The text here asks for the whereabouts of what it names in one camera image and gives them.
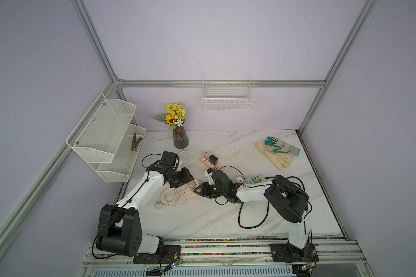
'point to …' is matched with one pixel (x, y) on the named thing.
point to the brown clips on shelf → (134, 142)
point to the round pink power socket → (188, 190)
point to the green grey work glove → (284, 147)
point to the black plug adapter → (214, 160)
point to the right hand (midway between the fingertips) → (197, 193)
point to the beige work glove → (282, 160)
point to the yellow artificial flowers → (175, 115)
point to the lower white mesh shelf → (119, 169)
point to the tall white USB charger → (240, 179)
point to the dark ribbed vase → (180, 138)
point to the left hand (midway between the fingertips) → (189, 182)
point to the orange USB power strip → (217, 166)
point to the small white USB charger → (249, 181)
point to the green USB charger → (256, 179)
